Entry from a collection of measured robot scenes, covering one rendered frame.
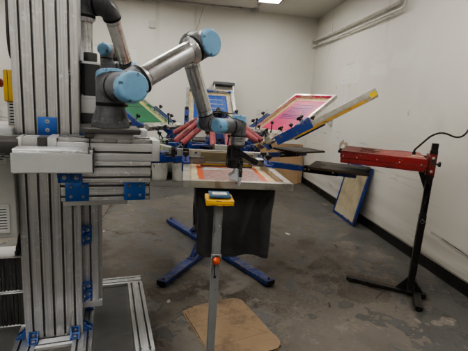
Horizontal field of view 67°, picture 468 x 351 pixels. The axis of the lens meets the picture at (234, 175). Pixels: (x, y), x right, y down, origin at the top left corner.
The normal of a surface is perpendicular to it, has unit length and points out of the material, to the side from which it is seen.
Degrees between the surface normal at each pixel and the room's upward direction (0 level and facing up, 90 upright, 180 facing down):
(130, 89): 94
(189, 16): 90
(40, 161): 90
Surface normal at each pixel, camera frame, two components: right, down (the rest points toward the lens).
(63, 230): 0.33, 0.21
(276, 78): 0.13, 0.20
